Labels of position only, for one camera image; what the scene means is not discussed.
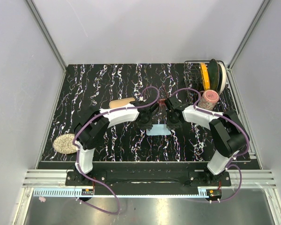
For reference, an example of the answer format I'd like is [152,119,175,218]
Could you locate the light blue cleaning cloth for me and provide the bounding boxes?
[146,124,171,136]

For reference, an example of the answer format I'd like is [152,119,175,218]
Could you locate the red sunglasses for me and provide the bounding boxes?
[158,85,169,107]

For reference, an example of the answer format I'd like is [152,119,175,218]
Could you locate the black glasses case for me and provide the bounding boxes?
[109,97,135,109]

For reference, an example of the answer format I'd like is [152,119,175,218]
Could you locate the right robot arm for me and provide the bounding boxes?
[165,96,250,186]

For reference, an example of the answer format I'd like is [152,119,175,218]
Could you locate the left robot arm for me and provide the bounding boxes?
[73,100,159,186]

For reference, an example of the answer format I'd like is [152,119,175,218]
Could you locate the pink patterned mug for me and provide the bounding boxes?
[197,90,219,111]

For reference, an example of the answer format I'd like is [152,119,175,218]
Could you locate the yellow plate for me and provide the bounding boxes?
[200,62,210,90]

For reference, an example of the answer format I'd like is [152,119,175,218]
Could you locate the dark green plate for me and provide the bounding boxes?
[207,59,220,93]

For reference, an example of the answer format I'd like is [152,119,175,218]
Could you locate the white plate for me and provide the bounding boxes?
[218,62,227,95]

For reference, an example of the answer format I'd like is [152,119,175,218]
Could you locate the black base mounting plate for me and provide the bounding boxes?
[65,161,231,188]

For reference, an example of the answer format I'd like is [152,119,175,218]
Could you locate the beige patterned round coaster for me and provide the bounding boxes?
[53,134,77,154]

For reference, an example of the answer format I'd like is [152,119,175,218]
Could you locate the small pink scrap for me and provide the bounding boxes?
[38,196,46,203]

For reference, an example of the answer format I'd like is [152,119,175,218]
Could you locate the black wire dish rack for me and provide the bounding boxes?
[184,59,237,112]

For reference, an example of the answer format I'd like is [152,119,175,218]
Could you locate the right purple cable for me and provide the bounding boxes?
[170,88,251,203]

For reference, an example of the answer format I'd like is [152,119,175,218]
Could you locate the purple cable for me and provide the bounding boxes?
[170,88,251,203]
[74,86,160,214]

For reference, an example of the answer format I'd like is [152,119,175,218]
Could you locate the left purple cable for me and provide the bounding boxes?
[74,86,160,214]

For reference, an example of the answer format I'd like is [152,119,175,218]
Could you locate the aluminium rail frame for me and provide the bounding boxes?
[23,170,277,198]

